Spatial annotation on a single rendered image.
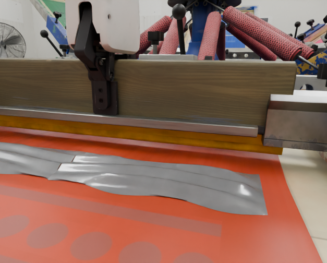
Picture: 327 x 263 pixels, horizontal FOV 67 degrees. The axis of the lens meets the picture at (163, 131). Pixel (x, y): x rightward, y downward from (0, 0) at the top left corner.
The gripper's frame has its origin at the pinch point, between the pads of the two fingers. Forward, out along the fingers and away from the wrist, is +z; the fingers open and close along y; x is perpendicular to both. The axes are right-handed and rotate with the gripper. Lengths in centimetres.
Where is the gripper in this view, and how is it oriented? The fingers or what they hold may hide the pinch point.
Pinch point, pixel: (112, 95)
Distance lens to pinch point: 32.3
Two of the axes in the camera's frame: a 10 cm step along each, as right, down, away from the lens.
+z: -0.1, 9.7, 2.6
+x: 9.6, 0.8, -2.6
